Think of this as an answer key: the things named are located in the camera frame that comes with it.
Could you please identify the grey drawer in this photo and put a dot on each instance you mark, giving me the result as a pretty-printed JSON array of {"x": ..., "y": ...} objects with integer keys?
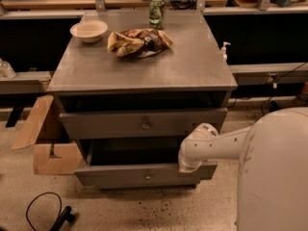
[
  {"x": 137, "y": 163},
  {"x": 136, "y": 124}
]

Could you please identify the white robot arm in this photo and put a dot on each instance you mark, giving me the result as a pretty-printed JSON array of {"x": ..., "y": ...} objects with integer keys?
[{"x": 273, "y": 168}]

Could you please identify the grey drawer cabinet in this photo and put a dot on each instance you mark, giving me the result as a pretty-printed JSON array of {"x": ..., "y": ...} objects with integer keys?
[{"x": 191, "y": 74}]

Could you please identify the grey top drawer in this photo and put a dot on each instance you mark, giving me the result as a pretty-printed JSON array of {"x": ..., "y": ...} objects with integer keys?
[{"x": 136, "y": 124}]

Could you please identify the crumpled chip bag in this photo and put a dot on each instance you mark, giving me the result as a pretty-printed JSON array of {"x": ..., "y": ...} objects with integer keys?
[{"x": 138, "y": 43}]

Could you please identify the white pump bottle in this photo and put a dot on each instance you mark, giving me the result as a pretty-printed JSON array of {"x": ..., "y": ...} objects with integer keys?
[{"x": 223, "y": 50}]

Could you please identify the white bowl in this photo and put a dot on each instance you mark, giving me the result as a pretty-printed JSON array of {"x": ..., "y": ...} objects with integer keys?
[{"x": 89, "y": 31}]

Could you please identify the green soda can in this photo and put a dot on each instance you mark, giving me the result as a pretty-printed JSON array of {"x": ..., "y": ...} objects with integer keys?
[{"x": 156, "y": 13}]

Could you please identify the cardboard box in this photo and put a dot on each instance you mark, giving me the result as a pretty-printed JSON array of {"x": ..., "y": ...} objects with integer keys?
[{"x": 54, "y": 153}]

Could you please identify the black chair leg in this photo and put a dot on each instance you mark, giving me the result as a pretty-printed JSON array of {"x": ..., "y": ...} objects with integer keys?
[{"x": 64, "y": 216}]

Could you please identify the orange bottle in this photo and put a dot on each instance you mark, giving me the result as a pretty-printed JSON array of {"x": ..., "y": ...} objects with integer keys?
[{"x": 302, "y": 96}]

